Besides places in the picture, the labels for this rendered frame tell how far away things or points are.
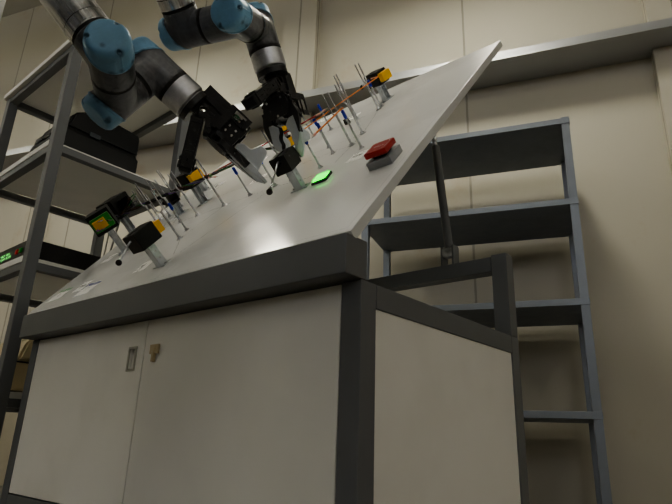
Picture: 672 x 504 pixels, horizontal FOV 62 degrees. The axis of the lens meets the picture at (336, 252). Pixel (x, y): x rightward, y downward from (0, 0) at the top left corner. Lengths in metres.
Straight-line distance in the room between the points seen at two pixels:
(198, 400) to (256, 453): 0.19
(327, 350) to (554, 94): 3.49
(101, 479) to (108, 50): 0.86
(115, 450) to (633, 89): 3.71
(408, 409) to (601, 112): 3.37
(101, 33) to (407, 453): 0.82
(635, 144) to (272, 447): 3.41
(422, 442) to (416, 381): 0.10
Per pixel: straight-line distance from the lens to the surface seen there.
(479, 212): 3.14
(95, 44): 1.01
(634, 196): 3.85
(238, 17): 1.25
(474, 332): 1.17
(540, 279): 3.65
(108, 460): 1.34
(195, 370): 1.12
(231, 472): 1.01
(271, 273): 0.94
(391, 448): 0.90
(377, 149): 1.08
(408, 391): 0.94
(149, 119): 2.57
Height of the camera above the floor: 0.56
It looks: 19 degrees up
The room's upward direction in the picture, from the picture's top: 2 degrees clockwise
